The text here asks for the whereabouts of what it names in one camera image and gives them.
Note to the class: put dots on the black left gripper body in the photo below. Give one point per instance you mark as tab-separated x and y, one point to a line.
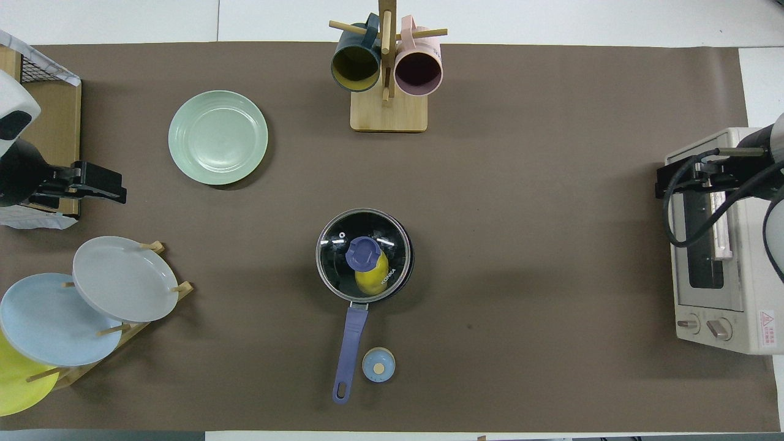
98	180

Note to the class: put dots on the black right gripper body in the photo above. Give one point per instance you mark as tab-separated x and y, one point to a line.
686	177

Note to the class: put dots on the glass lid with blue knob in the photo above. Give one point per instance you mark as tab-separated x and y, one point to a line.
337	245

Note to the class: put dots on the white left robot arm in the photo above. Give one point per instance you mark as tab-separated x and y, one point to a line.
15	171

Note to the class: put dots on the grey plate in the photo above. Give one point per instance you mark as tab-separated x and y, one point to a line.
122	278

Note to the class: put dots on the mint green plate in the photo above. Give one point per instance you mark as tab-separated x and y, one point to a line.
217	138

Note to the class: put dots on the wooden plate rack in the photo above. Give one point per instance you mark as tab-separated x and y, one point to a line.
182	287

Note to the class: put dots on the light blue plate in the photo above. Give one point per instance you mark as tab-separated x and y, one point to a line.
49	324

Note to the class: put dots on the yellow plate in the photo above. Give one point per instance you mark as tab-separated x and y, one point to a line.
18	389

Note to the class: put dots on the brown wooden board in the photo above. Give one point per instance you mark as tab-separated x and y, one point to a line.
61	122

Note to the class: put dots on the white crumpled cloth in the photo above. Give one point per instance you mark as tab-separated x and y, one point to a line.
37	220

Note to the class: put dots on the white marbled paper sheet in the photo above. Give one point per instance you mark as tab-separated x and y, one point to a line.
49	63

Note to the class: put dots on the white toaster oven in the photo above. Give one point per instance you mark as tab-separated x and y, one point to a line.
747	294

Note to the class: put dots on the light wooden board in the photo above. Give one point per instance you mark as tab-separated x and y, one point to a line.
9	61

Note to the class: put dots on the brown table mat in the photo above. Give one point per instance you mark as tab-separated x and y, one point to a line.
520	245

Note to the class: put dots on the dark teal mug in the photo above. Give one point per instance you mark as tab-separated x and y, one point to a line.
355	67

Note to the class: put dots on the pink mug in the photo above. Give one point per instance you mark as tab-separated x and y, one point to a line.
418	72

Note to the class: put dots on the wooden mug tree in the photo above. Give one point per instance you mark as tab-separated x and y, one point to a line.
389	113

